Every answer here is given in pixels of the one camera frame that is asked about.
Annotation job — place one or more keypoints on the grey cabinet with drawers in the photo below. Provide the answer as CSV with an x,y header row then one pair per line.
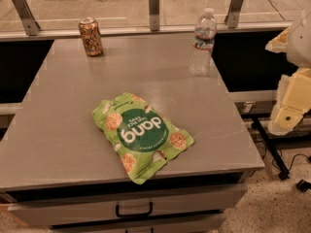
x,y
57,168

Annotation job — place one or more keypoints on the clear plastic water bottle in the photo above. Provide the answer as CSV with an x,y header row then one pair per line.
x,y
203,43

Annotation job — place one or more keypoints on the brown soda can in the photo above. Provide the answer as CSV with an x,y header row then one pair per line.
x,y
91,37

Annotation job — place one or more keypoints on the right metal railing bracket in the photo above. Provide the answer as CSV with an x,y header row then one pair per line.
x,y
233,14

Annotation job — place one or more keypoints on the left metal railing bracket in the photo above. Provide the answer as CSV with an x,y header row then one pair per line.
x,y
29,23

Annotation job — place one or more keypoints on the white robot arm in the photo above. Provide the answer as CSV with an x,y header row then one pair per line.
x,y
295,41

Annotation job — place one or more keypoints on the metal railing bracket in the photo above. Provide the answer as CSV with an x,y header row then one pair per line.
x,y
233,14
154,15
29,23

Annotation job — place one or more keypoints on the black metal stand leg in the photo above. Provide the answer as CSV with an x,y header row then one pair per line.
x,y
284,171

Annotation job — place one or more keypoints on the middle metal railing bracket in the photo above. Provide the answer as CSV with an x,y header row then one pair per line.
x,y
154,15

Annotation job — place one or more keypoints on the green rice chips bag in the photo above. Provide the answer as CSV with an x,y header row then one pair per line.
x,y
144,140

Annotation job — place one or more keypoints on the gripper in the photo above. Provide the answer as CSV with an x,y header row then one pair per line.
x,y
299,42

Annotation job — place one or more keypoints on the black upper drawer handle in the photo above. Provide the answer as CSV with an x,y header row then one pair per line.
x,y
134,211

